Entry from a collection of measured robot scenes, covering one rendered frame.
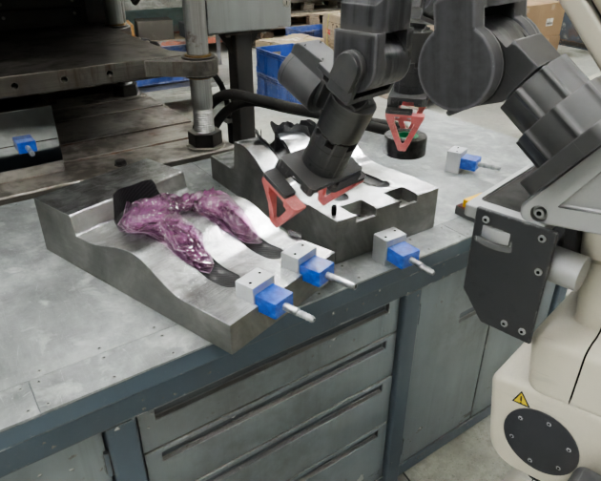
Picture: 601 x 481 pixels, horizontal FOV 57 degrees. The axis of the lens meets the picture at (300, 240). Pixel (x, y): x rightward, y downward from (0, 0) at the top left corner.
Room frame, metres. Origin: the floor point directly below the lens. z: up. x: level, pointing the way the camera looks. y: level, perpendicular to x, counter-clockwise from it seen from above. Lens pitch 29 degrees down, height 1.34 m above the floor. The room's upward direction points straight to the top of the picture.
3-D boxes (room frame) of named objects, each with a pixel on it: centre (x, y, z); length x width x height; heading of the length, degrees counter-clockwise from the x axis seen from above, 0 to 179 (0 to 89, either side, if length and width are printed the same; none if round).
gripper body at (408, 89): (1.00, -0.20, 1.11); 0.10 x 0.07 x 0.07; 165
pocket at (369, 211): (0.94, -0.11, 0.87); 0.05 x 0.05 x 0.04; 35
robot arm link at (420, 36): (1.01, -0.19, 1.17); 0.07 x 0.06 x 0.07; 57
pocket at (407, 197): (1.00, -0.20, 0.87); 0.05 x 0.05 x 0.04; 35
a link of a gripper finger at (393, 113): (0.98, -0.19, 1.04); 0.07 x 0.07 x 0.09; 75
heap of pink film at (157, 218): (0.89, 0.21, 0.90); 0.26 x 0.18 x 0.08; 52
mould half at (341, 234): (1.16, -0.03, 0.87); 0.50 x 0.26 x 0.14; 35
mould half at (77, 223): (0.88, 0.22, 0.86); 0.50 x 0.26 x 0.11; 52
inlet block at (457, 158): (1.32, -0.44, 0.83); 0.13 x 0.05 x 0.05; 56
